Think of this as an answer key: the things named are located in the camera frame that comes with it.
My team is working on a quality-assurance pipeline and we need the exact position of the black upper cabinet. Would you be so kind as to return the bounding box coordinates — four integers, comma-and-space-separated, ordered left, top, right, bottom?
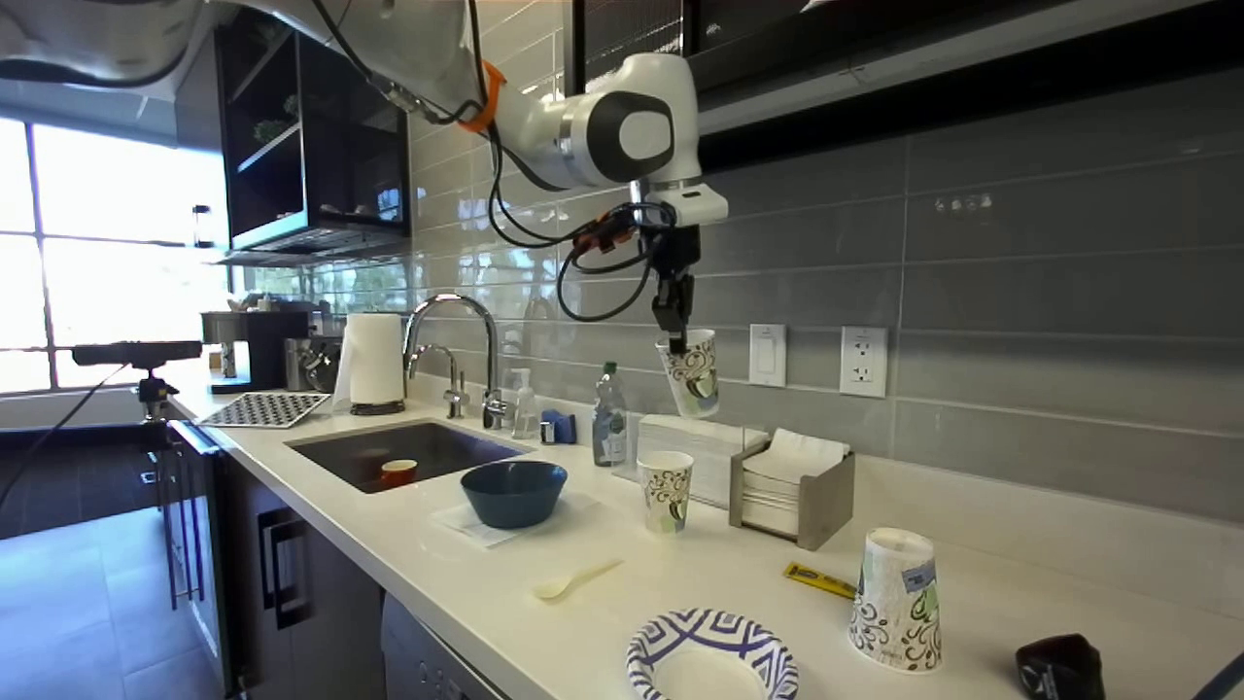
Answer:
569, 0, 1244, 171

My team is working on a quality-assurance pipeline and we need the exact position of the black coffee maker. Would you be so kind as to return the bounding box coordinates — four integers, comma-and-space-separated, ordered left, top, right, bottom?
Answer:
199, 303, 314, 392

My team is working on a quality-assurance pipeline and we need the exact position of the clear bottle green cap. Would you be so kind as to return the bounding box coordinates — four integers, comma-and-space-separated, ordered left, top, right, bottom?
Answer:
591, 356, 634, 470

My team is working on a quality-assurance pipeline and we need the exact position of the chrome curved faucet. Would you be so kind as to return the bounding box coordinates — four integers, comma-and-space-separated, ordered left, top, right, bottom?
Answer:
402, 291, 514, 434

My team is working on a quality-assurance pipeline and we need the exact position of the black lower cabinet handle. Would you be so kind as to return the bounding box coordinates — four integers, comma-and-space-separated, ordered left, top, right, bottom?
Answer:
254, 505, 314, 632

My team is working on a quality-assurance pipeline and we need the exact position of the dark blue bowl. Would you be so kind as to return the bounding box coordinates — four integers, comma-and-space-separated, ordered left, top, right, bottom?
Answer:
460, 459, 571, 534

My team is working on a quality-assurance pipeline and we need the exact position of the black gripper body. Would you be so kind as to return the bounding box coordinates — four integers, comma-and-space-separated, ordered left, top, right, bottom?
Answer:
643, 223, 707, 315

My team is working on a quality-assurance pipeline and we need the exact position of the black tripod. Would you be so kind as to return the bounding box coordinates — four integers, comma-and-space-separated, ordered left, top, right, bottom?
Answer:
130, 365, 219, 614

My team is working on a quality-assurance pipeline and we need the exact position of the black camera bar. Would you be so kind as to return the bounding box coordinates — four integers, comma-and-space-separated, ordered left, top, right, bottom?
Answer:
72, 337, 208, 374

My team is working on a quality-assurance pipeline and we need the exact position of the clear soap bottle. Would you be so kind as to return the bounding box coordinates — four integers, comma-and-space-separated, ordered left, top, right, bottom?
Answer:
503, 365, 541, 438

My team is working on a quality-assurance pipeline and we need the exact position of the white paper towel roll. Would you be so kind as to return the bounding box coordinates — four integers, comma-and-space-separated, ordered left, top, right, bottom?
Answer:
337, 310, 410, 417

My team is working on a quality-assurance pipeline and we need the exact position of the white wall outlet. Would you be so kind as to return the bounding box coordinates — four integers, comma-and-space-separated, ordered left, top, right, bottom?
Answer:
836, 321, 889, 402
746, 317, 790, 390

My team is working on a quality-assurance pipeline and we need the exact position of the white paper sheet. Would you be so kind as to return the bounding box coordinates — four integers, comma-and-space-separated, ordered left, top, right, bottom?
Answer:
432, 496, 595, 556

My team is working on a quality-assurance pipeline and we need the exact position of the large bright window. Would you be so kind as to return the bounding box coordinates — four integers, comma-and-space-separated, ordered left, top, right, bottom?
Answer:
0, 111, 238, 392

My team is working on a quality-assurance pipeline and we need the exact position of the cream plastic spoon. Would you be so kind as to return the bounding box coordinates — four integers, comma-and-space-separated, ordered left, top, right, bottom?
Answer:
534, 556, 628, 605

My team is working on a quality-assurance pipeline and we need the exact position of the upside-down patterned paper cup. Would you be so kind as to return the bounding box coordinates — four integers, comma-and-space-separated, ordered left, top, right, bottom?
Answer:
848, 525, 946, 671

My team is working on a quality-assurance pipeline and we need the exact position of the grey napkin holder with napkins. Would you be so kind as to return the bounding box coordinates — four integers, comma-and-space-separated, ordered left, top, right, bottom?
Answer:
729, 424, 861, 553

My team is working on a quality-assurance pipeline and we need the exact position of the orange arm strap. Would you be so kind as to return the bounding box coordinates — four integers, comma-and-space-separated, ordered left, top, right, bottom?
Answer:
460, 57, 511, 138

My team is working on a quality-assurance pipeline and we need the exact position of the black wrist camera orange mount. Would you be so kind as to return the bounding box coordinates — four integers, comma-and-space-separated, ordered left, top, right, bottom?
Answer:
569, 206, 652, 260

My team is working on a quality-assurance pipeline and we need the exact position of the blue patterned paper plate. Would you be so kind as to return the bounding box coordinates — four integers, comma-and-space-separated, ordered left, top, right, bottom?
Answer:
624, 602, 805, 700

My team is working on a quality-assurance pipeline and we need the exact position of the grey drying mat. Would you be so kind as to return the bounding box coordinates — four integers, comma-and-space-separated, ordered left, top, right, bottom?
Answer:
199, 390, 335, 431

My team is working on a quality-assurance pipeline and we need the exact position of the black open wall shelf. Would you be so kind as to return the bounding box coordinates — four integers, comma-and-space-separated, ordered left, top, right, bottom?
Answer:
209, 13, 418, 260

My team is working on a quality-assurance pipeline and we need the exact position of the steel sink basin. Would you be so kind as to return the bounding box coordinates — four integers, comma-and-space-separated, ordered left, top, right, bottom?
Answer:
286, 421, 530, 496

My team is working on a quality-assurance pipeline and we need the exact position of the small black object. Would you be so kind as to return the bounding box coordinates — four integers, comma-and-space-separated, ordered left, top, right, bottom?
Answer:
1012, 628, 1108, 700

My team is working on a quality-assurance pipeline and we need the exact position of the dark lower cabinet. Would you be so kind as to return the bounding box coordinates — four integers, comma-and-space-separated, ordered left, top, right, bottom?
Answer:
168, 421, 521, 700

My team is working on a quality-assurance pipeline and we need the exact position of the yellow packet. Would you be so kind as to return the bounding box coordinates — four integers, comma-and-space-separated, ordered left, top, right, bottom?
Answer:
782, 560, 861, 602

